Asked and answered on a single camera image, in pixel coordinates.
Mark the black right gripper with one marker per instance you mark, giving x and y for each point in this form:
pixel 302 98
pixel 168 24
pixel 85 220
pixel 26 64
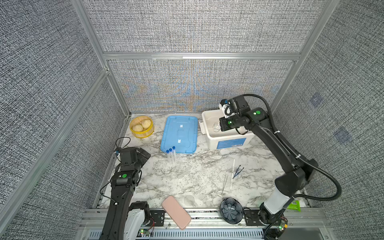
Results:
pixel 222 122

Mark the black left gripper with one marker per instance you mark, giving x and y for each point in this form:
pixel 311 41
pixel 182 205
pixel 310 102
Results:
pixel 142 158

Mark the white plastic storage box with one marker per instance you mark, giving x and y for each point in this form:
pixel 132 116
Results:
pixel 210 127

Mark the blue plastic box lid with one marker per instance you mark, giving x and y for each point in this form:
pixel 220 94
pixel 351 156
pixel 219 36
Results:
pixel 180 132

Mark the dark blue tweezers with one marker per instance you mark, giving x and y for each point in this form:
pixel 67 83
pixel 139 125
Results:
pixel 238 171

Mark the metal tweezers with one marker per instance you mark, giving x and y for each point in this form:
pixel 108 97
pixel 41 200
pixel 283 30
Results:
pixel 224 183

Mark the clear petri dish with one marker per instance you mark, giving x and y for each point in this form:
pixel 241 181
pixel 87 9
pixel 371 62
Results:
pixel 189 201

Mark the white glass rod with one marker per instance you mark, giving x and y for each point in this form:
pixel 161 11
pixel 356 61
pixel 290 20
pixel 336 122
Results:
pixel 232 174

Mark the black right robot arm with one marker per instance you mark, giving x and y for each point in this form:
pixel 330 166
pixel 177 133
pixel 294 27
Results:
pixel 298 170

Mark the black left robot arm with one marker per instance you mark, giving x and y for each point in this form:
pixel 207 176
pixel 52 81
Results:
pixel 123 184

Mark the blue label sticker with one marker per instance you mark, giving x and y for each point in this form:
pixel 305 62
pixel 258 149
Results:
pixel 231 143

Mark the left steamed bun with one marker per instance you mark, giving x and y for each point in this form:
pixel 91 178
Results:
pixel 138 128

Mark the steamed bun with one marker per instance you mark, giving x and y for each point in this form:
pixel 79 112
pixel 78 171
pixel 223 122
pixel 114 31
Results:
pixel 146 124
pixel 138 128

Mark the yellow wooden steamer basket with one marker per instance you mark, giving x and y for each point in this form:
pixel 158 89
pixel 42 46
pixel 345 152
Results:
pixel 146 133

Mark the right steamed bun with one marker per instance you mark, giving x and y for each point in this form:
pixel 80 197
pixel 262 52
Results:
pixel 146 124

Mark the pink phone case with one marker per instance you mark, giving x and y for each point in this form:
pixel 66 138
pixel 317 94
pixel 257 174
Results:
pixel 176 212

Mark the black round pleated dish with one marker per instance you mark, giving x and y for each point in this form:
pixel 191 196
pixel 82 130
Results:
pixel 231 211

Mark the green snack packet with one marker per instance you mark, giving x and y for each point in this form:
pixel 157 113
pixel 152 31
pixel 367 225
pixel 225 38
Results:
pixel 294 205

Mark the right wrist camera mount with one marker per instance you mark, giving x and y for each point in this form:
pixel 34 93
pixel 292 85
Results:
pixel 225 108

